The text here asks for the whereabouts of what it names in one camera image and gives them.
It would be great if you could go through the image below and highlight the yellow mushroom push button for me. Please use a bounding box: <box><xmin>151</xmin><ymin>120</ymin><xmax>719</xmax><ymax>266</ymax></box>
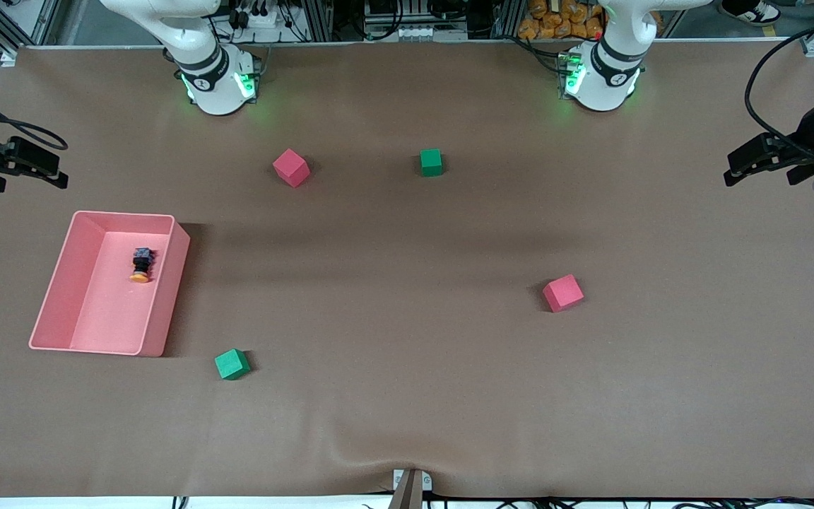
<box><xmin>129</xmin><ymin>247</ymin><xmax>155</xmax><ymax>284</ymax></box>

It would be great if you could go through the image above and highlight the black and white shoe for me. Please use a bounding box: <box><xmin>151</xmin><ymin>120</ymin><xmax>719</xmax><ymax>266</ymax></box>
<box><xmin>720</xmin><ymin>0</ymin><xmax>782</xmax><ymax>28</ymax></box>

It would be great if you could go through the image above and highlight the pink plastic tray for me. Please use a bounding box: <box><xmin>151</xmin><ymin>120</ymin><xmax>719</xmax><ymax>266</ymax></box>
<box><xmin>29</xmin><ymin>211</ymin><xmax>191</xmax><ymax>358</ymax></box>

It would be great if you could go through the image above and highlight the bag of orange items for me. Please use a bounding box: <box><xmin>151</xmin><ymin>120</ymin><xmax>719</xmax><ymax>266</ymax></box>
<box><xmin>518</xmin><ymin>0</ymin><xmax>606</xmax><ymax>40</ymax></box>

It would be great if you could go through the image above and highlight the pink foam cube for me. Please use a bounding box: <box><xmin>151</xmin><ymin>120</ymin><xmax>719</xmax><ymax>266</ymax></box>
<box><xmin>543</xmin><ymin>274</ymin><xmax>584</xmax><ymax>313</ymax></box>
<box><xmin>272</xmin><ymin>148</ymin><xmax>311</xmax><ymax>189</ymax></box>

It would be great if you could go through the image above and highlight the white connector strip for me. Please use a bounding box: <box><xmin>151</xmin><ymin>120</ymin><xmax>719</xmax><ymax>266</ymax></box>
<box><xmin>391</xmin><ymin>26</ymin><xmax>468</xmax><ymax>42</ymax></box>

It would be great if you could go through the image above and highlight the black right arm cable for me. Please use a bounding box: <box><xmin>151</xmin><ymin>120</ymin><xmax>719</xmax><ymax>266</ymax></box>
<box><xmin>0</xmin><ymin>80</ymin><xmax>69</xmax><ymax>151</ymax></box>

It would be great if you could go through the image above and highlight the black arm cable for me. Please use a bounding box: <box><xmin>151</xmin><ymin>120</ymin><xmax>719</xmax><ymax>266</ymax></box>
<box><xmin>744</xmin><ymin>16</ymin><xmax>814</xmax><ymax>160</ymax></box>
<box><xmin>0</xmin><ymin>80</ymin><xmax>69</xmax><ymax>151</ymax></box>

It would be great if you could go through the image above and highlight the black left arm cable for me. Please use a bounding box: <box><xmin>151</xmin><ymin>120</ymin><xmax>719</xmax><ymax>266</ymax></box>
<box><xmin>744</xmin><ymin>16</ymin><xmax>814</xmax><ymax>160</ymax></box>

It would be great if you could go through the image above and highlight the metal table edge bracket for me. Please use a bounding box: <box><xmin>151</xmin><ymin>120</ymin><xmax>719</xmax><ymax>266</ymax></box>
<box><xmin>387</xmin><ymin>469</ymin><xmax>433</xmax><ymax>509</ymax></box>

